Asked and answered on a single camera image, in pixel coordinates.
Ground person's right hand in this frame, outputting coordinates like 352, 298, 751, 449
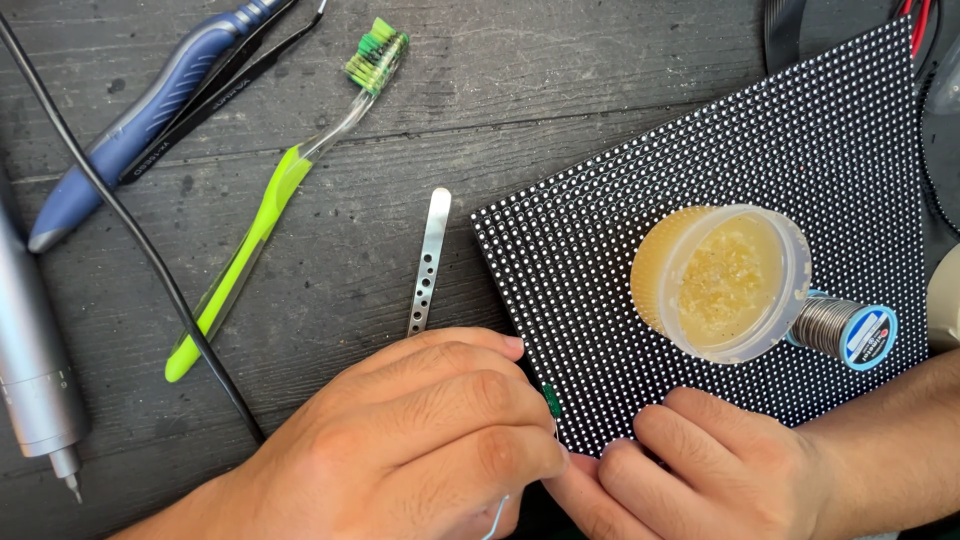
541, 386, 843, 540

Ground person's left hand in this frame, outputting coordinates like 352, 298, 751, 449
247, 327, 571, 540

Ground black LED matrix panel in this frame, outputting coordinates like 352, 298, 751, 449
471, 15, 931, 459

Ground translucent jar of yellow flux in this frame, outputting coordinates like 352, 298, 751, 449
630, 204, 813, 366

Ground silver perforated tweezers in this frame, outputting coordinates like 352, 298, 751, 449
405, 187, 453, 339

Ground white rounded object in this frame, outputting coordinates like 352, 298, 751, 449
925, 243, 960, 354

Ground black toothed round disc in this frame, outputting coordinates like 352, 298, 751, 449
916, 33, 960, 240

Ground green clear toothbrush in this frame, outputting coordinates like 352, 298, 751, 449
165, 16, 411, 384

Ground black tweezers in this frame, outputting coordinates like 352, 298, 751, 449
117, 0, 330, 186

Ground silver pen-shaped rotary tool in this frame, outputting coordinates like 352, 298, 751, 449
0, 168, 93, 505

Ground thin light blue wire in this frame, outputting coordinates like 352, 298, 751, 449
480, 493, 513, 540

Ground solder wire spool blue ends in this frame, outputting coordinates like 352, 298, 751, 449
784, 289, 900, 372

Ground black ribbed ring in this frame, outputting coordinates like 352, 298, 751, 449
763, 0, 808, 61

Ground red wires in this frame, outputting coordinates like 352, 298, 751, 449
896, 0, 936, 60

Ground black cable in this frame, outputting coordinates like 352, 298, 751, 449
0, 13, 268, 446

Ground blue grey tool handle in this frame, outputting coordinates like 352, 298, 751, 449
27, 0, 292, 254

